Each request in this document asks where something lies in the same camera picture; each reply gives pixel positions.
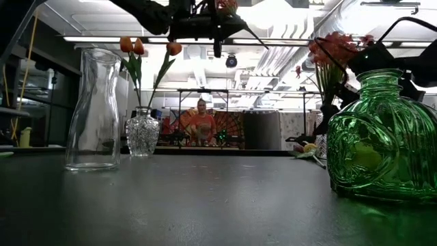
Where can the person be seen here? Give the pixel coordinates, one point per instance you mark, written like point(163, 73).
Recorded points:
point(203, 124)

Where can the small black device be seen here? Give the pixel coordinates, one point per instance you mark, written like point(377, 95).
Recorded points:
point(302, 139)

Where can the yellow-green bottle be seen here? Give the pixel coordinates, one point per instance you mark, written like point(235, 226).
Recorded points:
point(25, 138)

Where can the ceiling light strip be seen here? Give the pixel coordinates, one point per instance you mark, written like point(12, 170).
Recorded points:
point(160, 40)
point(414, 44)
point(273, 41)
point(95, 39)

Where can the tall clear glass vase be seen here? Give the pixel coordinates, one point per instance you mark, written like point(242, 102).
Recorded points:
point(93, 136)

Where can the round cut-glass vase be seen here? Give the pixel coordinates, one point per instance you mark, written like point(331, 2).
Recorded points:
point(142, 136)

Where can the white patterned curtain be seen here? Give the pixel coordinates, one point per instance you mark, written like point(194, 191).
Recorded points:
point(290, 126)

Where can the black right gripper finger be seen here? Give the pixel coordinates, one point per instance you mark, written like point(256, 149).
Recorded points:
point(346, 94)
point(327, 118)

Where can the colourful patterned backdrop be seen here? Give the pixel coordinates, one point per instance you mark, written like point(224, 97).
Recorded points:
point(232, 130)

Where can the green glass vase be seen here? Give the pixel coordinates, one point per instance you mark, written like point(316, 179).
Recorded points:
point(382, 147)

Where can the slim diamond-cut glass vase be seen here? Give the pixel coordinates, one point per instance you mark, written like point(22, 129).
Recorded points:
point(322, 147)

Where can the yellow tulip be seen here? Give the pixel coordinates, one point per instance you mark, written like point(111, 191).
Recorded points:
point(310, 147)

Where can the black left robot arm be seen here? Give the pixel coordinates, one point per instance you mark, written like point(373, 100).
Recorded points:
point(147, 15)

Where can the dark glass partition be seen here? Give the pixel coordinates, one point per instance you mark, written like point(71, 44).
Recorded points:
point(51, 112)

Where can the dark grey partition panel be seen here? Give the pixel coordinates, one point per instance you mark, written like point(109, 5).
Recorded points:
point(261, 131)

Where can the black ceiling camera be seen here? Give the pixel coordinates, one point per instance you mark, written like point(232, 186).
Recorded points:
point(231, 62)

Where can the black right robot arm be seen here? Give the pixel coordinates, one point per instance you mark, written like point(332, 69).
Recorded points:
point(423, 65)

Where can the orange tulip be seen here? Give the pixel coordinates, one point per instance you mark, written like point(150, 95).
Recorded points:
point(139, 46)
point(174, 48)
point(126, 44)

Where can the silver ventilation duct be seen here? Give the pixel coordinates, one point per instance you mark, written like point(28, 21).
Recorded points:
point(345, 15)

